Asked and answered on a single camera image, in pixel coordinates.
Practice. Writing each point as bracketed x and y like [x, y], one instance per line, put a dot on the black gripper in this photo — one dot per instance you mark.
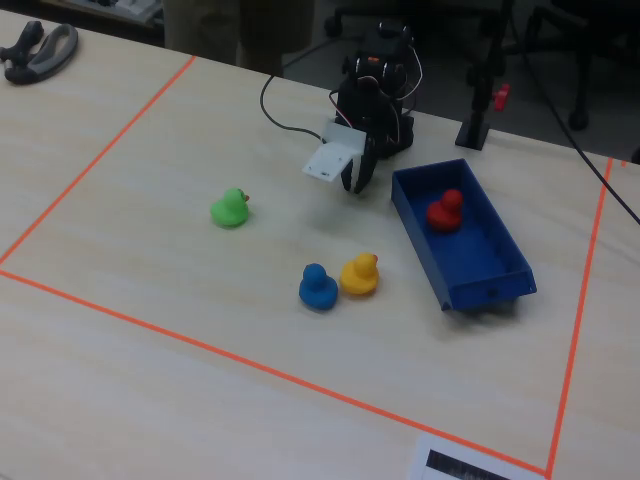
[369, 156]

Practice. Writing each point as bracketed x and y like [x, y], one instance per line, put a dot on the red rubber duck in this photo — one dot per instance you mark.
[444, 215]

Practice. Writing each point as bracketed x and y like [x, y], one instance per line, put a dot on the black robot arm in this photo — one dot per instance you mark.
[360, 97]

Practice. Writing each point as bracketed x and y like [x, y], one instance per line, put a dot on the yellow rubber duck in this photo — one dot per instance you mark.
[357, 279]

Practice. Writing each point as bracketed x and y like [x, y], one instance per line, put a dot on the blue rubber duck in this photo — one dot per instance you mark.
[316, 290]

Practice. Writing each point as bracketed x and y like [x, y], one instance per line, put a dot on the green rubber duck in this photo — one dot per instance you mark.
[229, 212]

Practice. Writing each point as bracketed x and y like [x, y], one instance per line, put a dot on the blue plastic box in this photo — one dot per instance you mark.
[480, 270]

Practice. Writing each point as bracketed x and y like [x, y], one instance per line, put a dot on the red stand knob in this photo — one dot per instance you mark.
[501, 97]

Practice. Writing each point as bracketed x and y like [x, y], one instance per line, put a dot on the orange tape line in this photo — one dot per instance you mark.
[580, 310]
[260, 369]
[95, 160]

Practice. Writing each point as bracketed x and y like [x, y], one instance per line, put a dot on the black office chair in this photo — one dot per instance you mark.
[580, 60]

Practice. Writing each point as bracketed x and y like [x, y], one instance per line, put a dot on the white printed paper label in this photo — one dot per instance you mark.
[425, 455]

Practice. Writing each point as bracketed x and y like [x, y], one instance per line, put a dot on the black grey hand tool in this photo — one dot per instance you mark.
[35, 60]

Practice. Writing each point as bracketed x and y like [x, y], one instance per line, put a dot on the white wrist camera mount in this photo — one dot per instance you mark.
[332, 157]

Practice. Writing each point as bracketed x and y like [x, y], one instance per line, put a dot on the black camera stand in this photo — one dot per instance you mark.
[477, 120]

